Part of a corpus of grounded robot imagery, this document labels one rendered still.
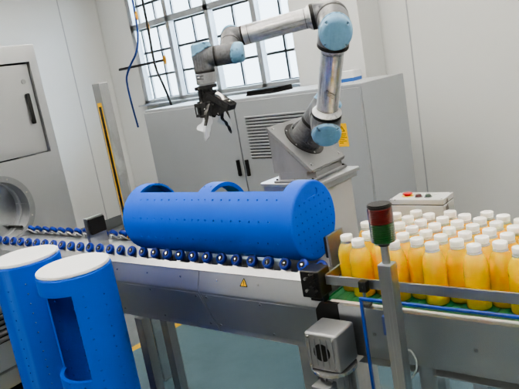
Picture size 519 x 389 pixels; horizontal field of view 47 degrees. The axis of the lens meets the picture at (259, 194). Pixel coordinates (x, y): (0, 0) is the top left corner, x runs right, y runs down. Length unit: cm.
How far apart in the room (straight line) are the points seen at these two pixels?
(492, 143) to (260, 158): 171
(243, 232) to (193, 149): 267
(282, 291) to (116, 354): 69
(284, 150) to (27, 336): 131
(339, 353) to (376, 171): 210
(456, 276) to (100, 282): 126
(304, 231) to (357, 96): 173
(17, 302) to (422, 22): 348
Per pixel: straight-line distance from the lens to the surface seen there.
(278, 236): 204
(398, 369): 169
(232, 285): 228
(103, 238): 303
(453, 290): 172
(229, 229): 217
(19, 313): 269
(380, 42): 498
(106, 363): 239
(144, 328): 285
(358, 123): 369
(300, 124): 254
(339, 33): 216
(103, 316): 234
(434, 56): 481
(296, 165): 249
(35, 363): 277
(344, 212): 261
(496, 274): 174
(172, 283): 250
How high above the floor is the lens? 164
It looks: 12 degrees down
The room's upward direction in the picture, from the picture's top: 10 degrees counter-clockwise
